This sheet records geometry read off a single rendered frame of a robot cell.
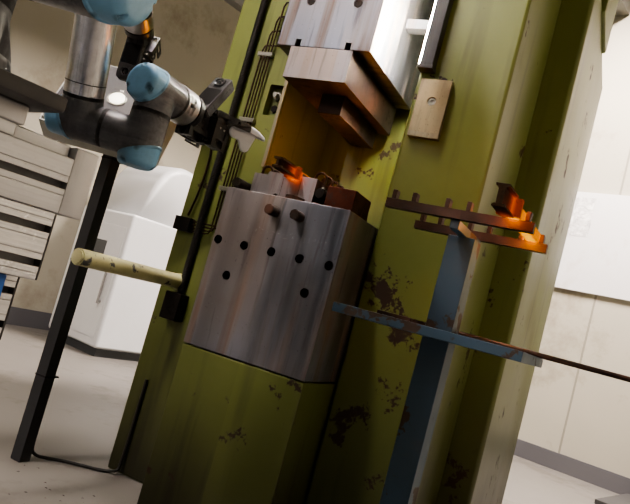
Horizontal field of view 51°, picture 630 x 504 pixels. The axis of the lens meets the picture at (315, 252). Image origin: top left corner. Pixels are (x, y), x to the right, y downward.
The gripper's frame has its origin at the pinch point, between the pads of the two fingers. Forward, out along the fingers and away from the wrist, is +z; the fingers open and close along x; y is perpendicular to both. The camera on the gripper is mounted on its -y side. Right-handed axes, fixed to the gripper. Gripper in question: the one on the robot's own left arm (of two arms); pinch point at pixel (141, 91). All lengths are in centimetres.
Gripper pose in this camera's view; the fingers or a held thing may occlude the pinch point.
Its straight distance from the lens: 191.8
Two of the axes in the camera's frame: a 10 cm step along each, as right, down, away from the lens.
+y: 2.2, -7.9, 5.7
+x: -9.6, -2.6, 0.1
